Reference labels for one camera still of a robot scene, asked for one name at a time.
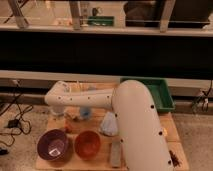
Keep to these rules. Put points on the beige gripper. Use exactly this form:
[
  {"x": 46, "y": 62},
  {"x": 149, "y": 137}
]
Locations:
[{"x": 71, "y": 117}]

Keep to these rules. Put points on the orange chili pepper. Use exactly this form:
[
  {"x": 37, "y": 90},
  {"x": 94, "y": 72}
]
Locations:
[{"x": 68, "y": 128}]

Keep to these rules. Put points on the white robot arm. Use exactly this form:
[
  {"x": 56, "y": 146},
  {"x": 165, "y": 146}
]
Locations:
[{"x": 144, "y": 145}]

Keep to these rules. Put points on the green plastic tray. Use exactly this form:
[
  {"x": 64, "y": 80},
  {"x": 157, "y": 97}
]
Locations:
[{"x": 159, "y": 90}]

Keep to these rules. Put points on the blue small cup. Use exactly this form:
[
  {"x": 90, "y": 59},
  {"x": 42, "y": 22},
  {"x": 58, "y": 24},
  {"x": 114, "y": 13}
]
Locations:
[{"x": 85, "y": 113}]

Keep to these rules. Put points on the blue sponge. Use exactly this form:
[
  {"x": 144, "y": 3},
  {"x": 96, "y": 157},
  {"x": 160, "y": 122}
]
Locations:
[{"x": 91, "y": 89}]

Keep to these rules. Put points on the orange bowl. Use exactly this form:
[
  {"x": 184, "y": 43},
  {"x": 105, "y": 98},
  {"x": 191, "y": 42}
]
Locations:
[{"x": 87, "y": 145}]

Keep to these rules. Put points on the blue folded cloth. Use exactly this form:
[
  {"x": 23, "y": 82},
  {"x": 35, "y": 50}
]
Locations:
[{"x": 108, "y": 125}]

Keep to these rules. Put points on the purple bowl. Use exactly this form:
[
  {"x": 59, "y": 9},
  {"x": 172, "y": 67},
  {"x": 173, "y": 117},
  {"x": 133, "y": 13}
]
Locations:
[{"x": 52, "y": 145}]

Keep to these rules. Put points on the gray sharpening stone block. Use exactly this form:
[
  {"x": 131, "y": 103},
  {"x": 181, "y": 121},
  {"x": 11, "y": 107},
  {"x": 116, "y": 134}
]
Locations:
[{"x": 115, "y": 154}]

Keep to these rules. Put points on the brown pine cone cluster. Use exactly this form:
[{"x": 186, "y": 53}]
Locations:
[{"x": 176, "y": 162}]

